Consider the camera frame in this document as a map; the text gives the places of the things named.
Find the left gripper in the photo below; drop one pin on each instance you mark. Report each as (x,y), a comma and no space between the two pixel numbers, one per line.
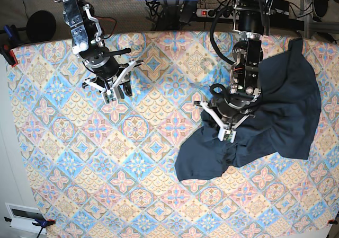
(225,115)

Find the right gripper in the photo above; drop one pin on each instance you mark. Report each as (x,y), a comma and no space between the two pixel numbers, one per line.
(102,63)

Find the dark navy t-shirt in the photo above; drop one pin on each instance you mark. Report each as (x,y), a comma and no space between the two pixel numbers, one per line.
(286,117)

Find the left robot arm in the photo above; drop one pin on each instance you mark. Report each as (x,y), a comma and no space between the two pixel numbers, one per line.
(251,23)

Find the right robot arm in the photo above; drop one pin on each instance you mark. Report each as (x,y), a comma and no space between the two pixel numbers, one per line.
(87,33)

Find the patterned colourful tablecloth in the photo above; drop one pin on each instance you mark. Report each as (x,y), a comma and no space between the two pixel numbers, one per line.
(107,170)

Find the white power strip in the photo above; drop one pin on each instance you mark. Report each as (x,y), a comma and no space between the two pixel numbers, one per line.
(211,13)

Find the black round stool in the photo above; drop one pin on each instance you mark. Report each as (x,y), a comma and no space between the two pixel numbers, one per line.
(41,26)

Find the blue orange clamp top-left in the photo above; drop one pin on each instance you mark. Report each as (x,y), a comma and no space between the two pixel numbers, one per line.
(6,49)

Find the black round object top-right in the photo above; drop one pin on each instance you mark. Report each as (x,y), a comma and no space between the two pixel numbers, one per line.
(320,7)

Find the orange clamp bottom-right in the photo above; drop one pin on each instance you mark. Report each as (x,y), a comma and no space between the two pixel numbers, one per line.
(332,222)

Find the blue orange clamp bottom-left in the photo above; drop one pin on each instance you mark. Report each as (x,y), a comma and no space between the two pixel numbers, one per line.
(42,222)

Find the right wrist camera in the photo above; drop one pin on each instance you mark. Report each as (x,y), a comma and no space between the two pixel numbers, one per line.
(110,95)

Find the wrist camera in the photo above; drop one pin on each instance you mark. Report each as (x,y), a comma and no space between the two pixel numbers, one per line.
(226,135)
(110,95)

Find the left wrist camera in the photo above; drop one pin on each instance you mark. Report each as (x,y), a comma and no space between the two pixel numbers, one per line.
(226,135)

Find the white wall vent panel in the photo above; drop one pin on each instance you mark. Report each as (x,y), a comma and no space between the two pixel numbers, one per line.
(22,212)

